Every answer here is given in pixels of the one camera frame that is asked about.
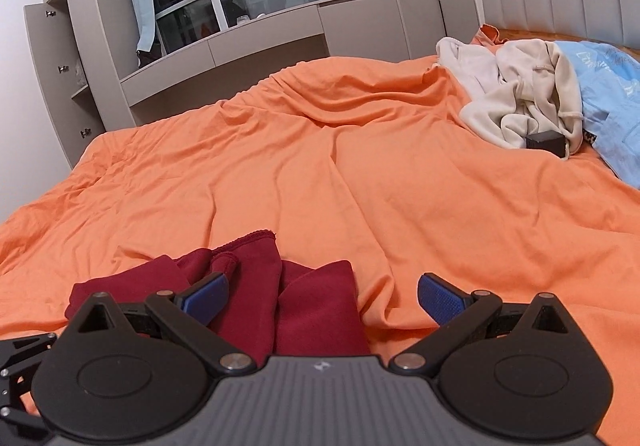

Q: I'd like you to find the dark red knit garment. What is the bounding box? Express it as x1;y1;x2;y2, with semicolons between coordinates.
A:
64;229;370;364

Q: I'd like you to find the cream white clothes pile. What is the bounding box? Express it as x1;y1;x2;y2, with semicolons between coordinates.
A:
436;37;584;159

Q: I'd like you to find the orange bed sheet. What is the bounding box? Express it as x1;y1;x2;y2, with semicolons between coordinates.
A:
1;56;639;445

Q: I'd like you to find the small black box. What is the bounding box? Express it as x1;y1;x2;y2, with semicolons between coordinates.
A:
525;130;566;159

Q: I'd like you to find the grey window cabinet unit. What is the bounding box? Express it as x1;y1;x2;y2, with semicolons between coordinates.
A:
24;0;478;165

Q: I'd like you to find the light blue garment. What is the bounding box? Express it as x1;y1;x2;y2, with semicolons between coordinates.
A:
558;41;640;188

